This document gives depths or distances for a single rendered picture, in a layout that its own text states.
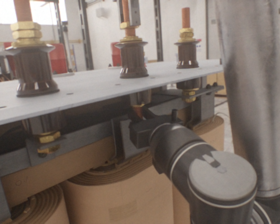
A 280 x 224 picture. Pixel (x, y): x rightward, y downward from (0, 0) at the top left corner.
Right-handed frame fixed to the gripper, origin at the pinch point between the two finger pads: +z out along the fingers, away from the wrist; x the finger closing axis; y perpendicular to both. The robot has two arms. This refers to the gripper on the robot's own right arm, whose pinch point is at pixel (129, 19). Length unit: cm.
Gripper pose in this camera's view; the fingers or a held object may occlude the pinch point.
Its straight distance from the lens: 64.4
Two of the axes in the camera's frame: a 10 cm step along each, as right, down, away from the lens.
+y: -8.6, 1.9, -4.7
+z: 0.8, 9.6, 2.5
